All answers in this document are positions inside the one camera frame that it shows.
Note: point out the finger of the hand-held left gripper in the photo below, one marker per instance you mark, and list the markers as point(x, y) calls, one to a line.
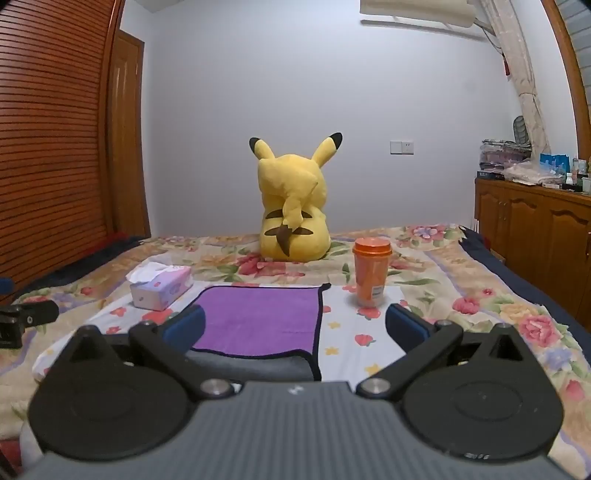
point(32, 314)

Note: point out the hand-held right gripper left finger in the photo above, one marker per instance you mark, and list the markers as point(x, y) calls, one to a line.
point(187, 328)

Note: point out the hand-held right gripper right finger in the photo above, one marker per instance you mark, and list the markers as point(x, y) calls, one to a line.
point(406, 326)

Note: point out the purple towel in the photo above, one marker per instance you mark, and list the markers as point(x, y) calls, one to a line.
point(258, 318)

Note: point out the grey towel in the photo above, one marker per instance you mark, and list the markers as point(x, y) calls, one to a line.
point(258, 367)

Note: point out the pastel tissue box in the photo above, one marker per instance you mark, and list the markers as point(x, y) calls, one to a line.
point(161, 288)

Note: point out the floral bed sheet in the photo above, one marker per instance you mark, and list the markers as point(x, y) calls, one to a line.
point(425, 272)

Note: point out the orange lidded cup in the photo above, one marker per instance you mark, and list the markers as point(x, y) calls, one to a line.
point(370, 277)

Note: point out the wooden cabinet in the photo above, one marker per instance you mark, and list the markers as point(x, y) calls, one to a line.
point(535, 230)

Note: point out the yellow plush toy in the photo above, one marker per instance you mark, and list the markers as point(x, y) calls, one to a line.
point(291, 194)

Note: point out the wooden louvered wardrobe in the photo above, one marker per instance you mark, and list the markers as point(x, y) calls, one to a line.
point(51, 138)

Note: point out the stack of folded cloths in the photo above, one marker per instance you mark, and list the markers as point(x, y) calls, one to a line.
point(501, 154)

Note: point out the beige folded cloth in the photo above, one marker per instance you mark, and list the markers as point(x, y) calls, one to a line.
point(528, 171)

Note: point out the wooden door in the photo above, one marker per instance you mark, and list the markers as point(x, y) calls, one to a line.
point(127, 138)

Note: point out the blue box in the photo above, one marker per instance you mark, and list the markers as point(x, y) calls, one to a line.
point(554, 162)

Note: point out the small bottles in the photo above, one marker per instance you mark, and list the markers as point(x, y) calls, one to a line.
point(581, 173)

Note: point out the beige patterned curtain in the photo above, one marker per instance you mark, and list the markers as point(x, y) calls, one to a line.
point(521, 69)

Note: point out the white air conditioner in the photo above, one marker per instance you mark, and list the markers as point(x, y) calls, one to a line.
point(415, 14)

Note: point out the white wall socket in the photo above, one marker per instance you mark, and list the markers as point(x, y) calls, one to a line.
point(401, 147)

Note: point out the wooden window frame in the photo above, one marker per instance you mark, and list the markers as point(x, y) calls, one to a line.
point(565, 60)

